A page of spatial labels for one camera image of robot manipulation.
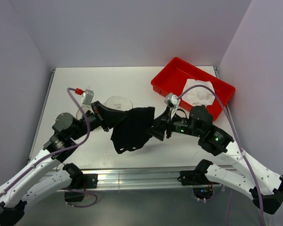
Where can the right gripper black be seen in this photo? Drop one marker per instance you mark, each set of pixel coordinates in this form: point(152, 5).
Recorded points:
point(158, 131)

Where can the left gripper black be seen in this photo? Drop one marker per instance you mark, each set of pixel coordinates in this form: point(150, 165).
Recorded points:
point(106, 117)

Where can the black bra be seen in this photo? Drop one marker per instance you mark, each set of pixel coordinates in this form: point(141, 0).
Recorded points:
point(130, 134)

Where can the white bra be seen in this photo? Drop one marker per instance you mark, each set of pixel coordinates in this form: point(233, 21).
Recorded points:
point(199, 95)

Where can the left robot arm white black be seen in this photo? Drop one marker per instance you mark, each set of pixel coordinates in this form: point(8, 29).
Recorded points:
point(61, 145)

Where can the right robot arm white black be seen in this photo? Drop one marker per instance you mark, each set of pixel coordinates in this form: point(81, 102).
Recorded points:
point(263, 186)

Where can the red plastic tray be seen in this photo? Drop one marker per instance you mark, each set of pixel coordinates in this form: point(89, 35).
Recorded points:
point(174, 75)

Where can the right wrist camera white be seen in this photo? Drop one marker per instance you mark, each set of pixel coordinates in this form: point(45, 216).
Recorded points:
point(173, 102)

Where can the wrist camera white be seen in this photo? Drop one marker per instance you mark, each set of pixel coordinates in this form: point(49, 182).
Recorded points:
point(173, 102)
point(86, 96)

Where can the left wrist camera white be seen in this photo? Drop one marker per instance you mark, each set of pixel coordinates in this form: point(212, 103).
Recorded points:
point(86, 96)

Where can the aluminium frame rail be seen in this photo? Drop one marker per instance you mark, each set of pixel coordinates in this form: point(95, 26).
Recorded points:
point(128, 179)

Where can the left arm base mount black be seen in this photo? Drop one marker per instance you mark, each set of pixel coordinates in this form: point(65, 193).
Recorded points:
point(83, 182)

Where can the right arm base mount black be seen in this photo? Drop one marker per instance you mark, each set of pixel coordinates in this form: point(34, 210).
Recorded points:
point(201, 186)

